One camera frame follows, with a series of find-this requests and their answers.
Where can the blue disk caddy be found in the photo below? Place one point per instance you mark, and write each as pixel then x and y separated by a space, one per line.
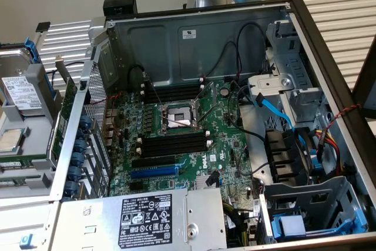
pixel 290 224

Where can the green Dell motherboard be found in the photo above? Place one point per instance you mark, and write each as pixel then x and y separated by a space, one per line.
pixel 223 145

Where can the black box behind case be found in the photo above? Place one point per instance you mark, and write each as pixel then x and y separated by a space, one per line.
pixel 120 4

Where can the black fan shroud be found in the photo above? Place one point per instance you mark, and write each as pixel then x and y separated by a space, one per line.
pixel 282 151

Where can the metal disk bay cage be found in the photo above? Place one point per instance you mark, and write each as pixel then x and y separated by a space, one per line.
pixel 296 195

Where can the silver hard disk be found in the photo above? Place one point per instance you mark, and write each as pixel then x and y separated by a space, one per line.
pixel 11 66

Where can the silver chipset heatsink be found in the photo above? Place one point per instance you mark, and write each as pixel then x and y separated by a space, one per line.
pixel 201 183

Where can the silver power supply with label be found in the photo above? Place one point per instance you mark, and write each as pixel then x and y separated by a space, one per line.
pixel 97 221

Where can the black capped white post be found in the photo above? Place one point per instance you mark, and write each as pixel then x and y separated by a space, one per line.
pixel 42 26

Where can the metal CPU socket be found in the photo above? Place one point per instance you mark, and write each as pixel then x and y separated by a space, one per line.
pixel 176 117

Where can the silver CPU chip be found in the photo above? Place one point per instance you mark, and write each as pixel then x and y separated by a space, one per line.
pixel 10 140

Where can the grey parts rack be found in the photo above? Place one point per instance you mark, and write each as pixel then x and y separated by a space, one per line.
pixel 38 145

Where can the black framed panel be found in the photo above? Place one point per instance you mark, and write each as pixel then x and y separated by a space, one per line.
pixel 364 71

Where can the short black expansion slot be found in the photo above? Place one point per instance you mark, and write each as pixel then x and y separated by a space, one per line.
pixel 136 185

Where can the blue disk bracket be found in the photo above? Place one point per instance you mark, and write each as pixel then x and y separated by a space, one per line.
pixel 30 49

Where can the green graphics card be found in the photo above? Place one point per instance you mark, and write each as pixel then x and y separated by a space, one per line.
pixel 63 110

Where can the blue card retention clip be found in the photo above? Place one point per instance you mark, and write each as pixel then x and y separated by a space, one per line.
pixel 70 189
pixel 85 122
pixel 77 159
pixel 75 173
pixel 80 145

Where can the blue expansion slot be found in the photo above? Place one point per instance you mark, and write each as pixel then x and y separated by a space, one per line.
pixel 152 172

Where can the open metal PC case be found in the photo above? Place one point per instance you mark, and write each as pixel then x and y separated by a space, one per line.
pixel 164 45

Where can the round coin battery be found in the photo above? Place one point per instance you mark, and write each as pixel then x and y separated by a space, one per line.
pixel 225 91

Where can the blue plastic latch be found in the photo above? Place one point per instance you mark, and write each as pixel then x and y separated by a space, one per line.
pixel 26 240

